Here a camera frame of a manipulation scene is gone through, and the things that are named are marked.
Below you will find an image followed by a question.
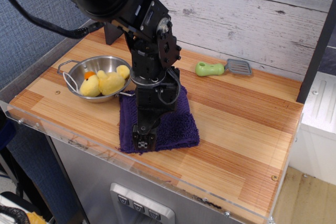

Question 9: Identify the yellow black bag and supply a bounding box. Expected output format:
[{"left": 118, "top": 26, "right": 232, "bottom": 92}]
[{"left": 1, "top": 191, "right": 47, "bottom": 223}]

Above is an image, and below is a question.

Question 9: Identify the dark right upright post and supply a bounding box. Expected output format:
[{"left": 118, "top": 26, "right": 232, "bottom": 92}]
[{"left": 296, "top": 0, "right": 335, "bottom": 104}]

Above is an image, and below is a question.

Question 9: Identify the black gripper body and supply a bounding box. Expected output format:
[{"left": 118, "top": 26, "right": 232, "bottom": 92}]
[{"left": 133, "top": 77, "right": 181, "bottom": 134}]

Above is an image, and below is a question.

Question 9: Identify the dark upright post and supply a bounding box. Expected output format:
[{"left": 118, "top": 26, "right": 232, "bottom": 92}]
[
  {"left": 296, "top": 0, "right": 335, "bottom": 104},
  {"left": 104, "top": 23, "right": 124, "bottom": 45}
]

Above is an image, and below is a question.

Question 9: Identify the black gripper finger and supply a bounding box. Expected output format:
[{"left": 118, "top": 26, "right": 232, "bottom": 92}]
[
  {"left": 148, "top": 132, "right": 157, "bottom": 151},
  {"left": 132, "top": 124, "right": 139, "bottom": 151}
]

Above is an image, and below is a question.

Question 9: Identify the dark left upright post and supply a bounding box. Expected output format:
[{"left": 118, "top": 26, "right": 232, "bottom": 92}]
[{"left": 104, "top": 23, "right": 124, "bottom": 45}]

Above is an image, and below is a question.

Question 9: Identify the clear acrylic table guard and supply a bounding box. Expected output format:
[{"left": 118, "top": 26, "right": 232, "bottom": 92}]
[{"left": 2, "top": 98, "right": 301, "bottom": 223}]

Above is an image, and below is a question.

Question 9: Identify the yellow plush duck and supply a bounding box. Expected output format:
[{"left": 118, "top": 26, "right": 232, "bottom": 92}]
[{"left": 79, "top": 65, "right": 130, "bottom": 97}]

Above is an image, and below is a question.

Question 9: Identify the white ridged side unit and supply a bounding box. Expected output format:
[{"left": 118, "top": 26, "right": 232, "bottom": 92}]
[{"left": 289, "top": 72, "right": 335, "bottom": 185}]

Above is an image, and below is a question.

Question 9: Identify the green handled toy spatula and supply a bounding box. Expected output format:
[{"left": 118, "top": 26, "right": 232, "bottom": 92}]
[{"left": 195, "top": 59, "right": 252, "bottom": 77}]

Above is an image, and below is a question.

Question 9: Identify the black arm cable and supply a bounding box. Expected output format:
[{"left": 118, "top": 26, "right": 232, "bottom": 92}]
[{"left": 0, "top": 0, "right": 106, "bottom": 39}]

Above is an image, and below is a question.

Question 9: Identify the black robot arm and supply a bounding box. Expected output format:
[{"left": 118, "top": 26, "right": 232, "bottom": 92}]
[{"left": 73, "top": 0, "right": 181, "bottom": 151}]

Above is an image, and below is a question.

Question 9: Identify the steel bowl with handles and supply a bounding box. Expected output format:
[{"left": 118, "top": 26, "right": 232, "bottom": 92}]
[{"left": 57, "top": 56, "right": 131, "bottom": 103}]

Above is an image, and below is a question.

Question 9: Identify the stainless cabinet front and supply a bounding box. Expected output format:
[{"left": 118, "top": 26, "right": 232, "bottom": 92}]
[{"left": 51, "top": 138, "right": 238, "bottom": 223}]

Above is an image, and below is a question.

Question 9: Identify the silver button control panel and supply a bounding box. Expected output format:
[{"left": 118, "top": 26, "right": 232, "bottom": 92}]
[{"left": 110, "top": 183, "right": 176, "bottom": 223}]

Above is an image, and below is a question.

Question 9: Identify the purple terry cloth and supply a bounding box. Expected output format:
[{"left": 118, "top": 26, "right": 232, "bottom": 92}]
[{"left": 119, "top": 86, "right": 200, "bottom": 153}]

